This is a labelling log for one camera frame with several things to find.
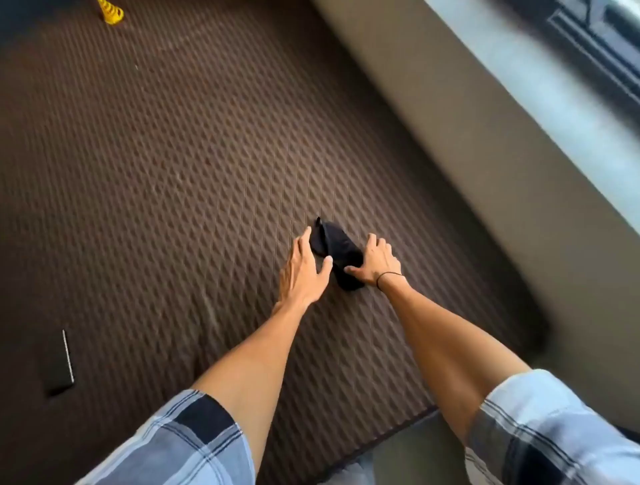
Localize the person's right hand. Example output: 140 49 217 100
343 233 409 292

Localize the person's left hand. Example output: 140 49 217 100
276 225 334 308

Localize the black cloth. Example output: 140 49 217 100
309 216 367 292

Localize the person's left forearm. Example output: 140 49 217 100
191 293 315 476

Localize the black wrist band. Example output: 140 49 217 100
375 271 406 292

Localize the brown patterned mattress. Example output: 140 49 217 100
0 0 551 485

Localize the white window sill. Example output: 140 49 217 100
425 0 640 236

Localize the black smartphone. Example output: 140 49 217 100
42 328 77 398

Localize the black window grille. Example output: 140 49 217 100
499 0 640 107

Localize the yellow plastic object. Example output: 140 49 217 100
96 0 125 26

